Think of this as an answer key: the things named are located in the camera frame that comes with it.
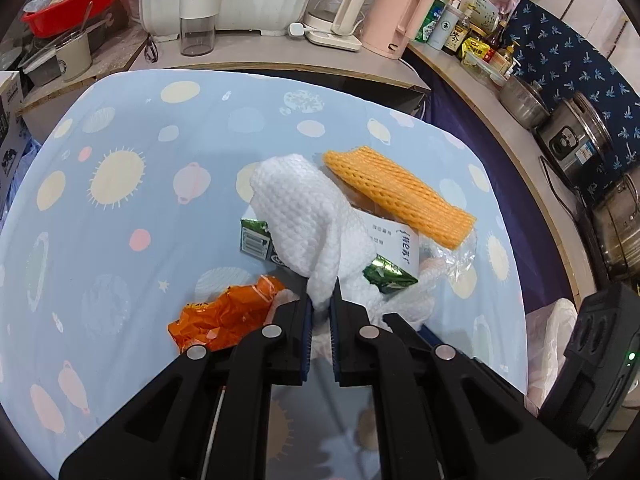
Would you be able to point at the navy patterned cloth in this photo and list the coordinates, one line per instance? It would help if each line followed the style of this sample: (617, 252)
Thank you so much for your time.
(575, 60)

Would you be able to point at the purple curtain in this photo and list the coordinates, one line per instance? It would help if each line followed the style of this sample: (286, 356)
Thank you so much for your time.
(500, 170)

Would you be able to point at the white power plug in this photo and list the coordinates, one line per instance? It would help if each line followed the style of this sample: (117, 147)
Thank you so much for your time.
(296, 30)

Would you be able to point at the orange foam net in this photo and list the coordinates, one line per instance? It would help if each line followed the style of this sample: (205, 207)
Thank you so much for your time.
(395, 195)

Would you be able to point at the clear plastic film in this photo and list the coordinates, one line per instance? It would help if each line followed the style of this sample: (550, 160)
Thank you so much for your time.
(455, 260)

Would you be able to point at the white plastic bag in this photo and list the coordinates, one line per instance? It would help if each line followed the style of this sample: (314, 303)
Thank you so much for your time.
(550, 340)

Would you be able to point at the white waffle wipe cloth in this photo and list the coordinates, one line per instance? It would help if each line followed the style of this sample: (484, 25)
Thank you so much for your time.
(300, 210)

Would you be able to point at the cream carton box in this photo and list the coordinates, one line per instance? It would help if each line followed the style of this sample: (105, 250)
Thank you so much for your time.
(480, 7)

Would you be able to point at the yellow packet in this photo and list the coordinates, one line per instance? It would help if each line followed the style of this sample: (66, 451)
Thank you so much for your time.
(475, 50)

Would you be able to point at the green drink carton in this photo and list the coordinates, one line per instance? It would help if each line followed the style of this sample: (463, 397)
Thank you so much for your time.
(255, 242)

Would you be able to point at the large steel steamer pot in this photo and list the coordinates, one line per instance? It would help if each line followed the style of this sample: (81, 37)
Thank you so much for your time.
(620, 230)

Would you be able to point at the pink electric kettle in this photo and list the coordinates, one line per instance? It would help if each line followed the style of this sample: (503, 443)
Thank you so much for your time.
(390, 15)

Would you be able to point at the steel rice cooker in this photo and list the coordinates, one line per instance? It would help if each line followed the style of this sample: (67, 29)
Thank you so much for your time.
(575, 145)

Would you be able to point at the blue printed blanket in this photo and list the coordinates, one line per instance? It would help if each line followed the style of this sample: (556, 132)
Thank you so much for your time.
(125, 260)

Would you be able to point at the white bottle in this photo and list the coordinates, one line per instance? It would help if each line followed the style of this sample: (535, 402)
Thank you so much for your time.
(445, 27)

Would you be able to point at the white ceramic pot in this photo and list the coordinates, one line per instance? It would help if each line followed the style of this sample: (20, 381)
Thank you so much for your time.
(72, 60)

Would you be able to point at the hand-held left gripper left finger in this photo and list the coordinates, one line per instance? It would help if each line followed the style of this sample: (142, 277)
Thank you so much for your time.
(306, 345)

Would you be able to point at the dark sauce bottle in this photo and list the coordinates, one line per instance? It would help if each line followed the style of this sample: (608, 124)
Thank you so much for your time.
(495, 35)

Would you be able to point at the white covered dish box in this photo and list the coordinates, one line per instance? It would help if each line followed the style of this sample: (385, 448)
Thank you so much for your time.
(250, 0)

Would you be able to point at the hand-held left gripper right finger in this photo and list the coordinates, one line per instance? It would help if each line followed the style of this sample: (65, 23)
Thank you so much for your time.
(334, 345)

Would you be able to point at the red plastic basin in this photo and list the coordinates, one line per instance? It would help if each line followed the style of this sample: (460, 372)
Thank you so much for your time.
(95, 10)

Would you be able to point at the labelled soy sauce bottle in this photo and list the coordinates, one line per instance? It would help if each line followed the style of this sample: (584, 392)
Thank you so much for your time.
(457, 37)

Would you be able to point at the white printed carton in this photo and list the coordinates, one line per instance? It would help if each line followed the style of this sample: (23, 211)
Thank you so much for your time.
(10, 110)

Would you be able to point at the small lidded steel pot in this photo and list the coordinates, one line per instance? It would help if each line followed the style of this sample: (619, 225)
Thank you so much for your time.
(520, 102)

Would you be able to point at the orange snack wrapper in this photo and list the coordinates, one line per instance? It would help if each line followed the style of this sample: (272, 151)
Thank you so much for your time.
(220, 317)

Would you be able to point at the green foil wrapper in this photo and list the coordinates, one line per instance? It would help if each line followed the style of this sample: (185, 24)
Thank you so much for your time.
(387, 272)

